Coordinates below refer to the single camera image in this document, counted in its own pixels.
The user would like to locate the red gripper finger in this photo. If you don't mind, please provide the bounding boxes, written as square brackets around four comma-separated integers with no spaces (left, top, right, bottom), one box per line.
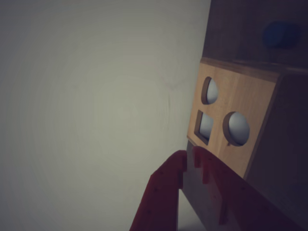
[192,146,308,231]
[129,150,188,231]

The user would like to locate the blue cylinder block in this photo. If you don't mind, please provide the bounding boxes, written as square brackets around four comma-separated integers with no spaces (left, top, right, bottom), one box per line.
[262,21,302,48]

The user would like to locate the wooden shape sorter box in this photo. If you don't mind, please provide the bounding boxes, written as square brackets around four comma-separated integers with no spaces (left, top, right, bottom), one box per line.
[186,57,308,223]

